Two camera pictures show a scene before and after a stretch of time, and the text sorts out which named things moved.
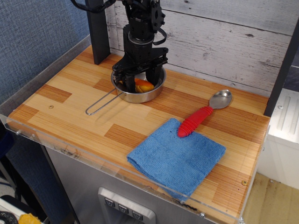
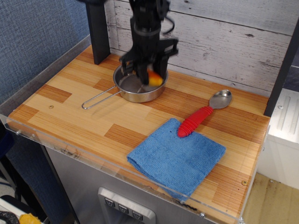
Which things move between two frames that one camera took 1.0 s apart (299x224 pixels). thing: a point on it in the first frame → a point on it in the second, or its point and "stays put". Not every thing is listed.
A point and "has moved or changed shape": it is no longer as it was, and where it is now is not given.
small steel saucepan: (120, 89) has moved or changed shape
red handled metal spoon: (217, 100) stays put
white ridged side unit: (279, 158) stays put
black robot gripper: (138, 57) → (146, 49)
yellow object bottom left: (28, 219) stays put
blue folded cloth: (178, 165) stays put
